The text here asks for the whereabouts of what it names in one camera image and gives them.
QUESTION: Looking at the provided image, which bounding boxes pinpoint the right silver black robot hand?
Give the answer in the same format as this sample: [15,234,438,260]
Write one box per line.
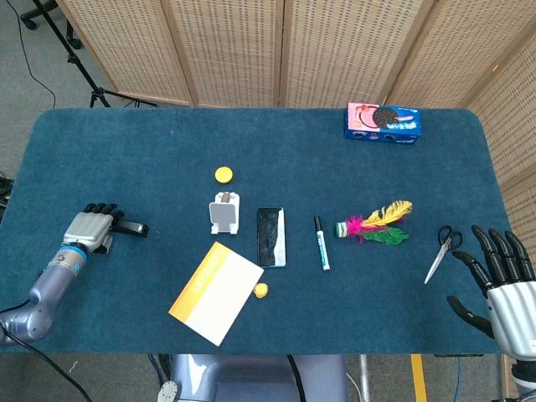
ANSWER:
[446,224,536,361]

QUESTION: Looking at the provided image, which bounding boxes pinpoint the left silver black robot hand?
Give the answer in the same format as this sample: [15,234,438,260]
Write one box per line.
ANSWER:
[62,203,126,255]

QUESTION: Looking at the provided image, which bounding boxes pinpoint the black stapler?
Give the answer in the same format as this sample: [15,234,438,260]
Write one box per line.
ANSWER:
[109,217,150,239]

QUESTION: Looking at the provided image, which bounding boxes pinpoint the yellow and white notebook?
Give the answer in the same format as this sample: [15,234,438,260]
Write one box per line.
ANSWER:
[167,240,265,348]

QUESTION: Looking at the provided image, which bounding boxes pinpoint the blue felt table cover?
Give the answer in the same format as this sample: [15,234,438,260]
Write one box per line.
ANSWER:
[0,107,503,356]

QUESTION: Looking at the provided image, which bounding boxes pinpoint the rattan folding screen panel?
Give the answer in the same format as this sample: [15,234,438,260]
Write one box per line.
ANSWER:
[278,0,436,109]
[462,24,536,189]
[165,0,288,109]
[56,0,196,106]
[384,0,524,111]
[500,173,536,280]

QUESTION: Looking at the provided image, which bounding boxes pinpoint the white phone stand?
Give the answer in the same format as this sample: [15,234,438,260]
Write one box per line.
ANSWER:
[208,190,242,236]

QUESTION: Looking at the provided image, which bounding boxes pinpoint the black tripod stand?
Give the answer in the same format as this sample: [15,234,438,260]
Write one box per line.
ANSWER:
[31,0,158,109]

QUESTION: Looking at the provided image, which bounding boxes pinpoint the grey metal table leg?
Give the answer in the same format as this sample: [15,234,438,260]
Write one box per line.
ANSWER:
[358,354,373,402]

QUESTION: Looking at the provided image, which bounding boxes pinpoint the black smartphone in blue case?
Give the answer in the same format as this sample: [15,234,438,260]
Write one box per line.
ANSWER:
[255,206,288,269]

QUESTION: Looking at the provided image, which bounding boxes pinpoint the colourful feather shuttlecock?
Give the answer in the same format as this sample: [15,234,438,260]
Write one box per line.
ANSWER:
[334,199,414,248]

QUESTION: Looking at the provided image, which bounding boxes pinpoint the green whiteboard marker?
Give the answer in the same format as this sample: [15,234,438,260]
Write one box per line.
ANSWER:
[313,215,332,271]

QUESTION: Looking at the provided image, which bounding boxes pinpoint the black office chair base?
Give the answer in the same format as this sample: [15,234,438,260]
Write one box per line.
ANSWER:
[19,0,83,50]

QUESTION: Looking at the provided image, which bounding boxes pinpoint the grey robot torso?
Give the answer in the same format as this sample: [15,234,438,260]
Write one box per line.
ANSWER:
[157,353,351,402]

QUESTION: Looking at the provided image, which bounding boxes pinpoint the blue cookie box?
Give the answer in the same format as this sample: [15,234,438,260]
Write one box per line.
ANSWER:
[344,102,422,145]

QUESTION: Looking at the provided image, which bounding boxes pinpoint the black cable bundle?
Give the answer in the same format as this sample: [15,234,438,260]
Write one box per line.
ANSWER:
[0,169,16,219]

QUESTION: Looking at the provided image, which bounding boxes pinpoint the black handled scissors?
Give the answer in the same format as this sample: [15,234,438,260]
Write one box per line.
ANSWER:
[423,225,464,286]

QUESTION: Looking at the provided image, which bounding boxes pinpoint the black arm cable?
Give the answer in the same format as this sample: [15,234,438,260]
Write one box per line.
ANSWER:
[0,307,93,402]

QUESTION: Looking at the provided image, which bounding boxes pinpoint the black torso cable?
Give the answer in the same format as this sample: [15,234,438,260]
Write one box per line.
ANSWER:
[286,354,309,402]

